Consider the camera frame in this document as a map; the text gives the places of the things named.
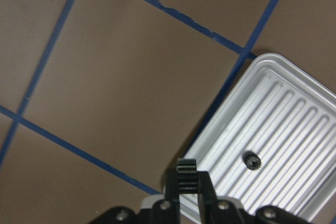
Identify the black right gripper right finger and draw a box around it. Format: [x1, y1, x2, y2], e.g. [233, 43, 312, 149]
[197, 172, 217, 224]

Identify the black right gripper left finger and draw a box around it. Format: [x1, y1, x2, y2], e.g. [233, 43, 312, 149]
[162, 169, 180, 223]

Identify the black bearing gear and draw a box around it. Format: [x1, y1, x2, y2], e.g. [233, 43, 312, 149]
[243, 151, 262, 171]
[176, 158, 198, 194]

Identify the ribbed aluminium tray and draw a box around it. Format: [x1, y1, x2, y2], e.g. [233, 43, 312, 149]
[185, 53, 335, 221]

